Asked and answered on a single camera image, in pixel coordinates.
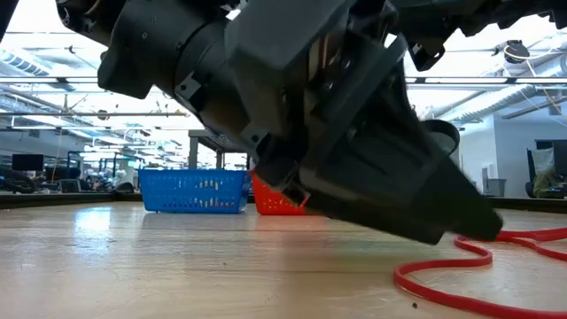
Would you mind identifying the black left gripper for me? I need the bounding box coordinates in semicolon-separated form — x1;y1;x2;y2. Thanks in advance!
247;0;504;245

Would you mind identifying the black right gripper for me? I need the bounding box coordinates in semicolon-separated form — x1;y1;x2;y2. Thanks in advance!
409;33;447;72

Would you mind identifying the long red rubber band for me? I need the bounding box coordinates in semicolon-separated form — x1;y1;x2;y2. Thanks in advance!
392;228;567;319

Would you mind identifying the blue plastic basket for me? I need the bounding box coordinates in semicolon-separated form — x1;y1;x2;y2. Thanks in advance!
137;168;252;215

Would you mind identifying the white cylinder with dark lens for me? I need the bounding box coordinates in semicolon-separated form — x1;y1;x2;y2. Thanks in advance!
423;118;462;187

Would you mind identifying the grey trash bin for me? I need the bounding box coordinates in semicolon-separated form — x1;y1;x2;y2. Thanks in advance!
484;178;508;199

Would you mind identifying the red plastic basket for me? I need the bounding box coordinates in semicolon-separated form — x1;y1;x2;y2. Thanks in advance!
250;170;311;217

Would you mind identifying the person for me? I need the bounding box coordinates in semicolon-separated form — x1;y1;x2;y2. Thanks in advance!
532;170;567;199

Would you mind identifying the grey perforated metal riser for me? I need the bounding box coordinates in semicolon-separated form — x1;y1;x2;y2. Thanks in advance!
188;129;249;170

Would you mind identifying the long ceiling light bar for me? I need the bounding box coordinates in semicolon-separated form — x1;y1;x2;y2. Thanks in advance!
0;75;567;86

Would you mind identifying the black monitor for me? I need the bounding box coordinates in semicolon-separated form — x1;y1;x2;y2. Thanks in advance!
12;153;45;173

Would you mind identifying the silver ceiling air duct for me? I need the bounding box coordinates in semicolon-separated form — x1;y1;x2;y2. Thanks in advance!
420;83;567;126
0;43;79;92

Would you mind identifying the black ceiling cable reel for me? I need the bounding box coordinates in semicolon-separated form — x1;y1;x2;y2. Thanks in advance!
503;38;531;64

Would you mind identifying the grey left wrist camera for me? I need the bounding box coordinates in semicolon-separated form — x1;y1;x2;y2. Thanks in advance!
223;0;355;138

